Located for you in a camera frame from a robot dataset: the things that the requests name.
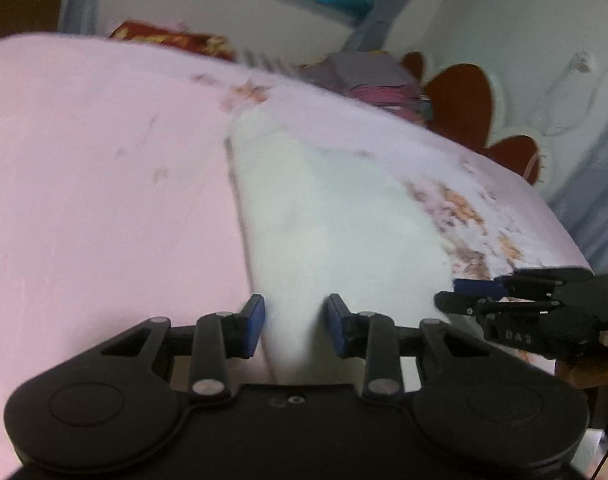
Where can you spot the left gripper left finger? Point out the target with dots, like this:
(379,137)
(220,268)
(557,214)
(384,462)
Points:
(219,337)

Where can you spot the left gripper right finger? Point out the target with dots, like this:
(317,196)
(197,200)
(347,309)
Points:
(370,337)

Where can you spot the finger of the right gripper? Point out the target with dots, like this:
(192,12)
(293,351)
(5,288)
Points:
(454,303)
(530,284)

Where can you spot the white small garment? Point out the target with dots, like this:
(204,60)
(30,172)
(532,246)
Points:
(318,222)

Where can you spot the pile of folded clothes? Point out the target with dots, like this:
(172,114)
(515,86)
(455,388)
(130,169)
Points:
(374,78)

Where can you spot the pink floral bedsheet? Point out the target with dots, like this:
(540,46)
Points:
(117,202)

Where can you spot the striped pillow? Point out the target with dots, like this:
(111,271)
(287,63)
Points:
(264,62)

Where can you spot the red yellow blanket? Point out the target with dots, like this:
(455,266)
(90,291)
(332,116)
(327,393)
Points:
(214,46)

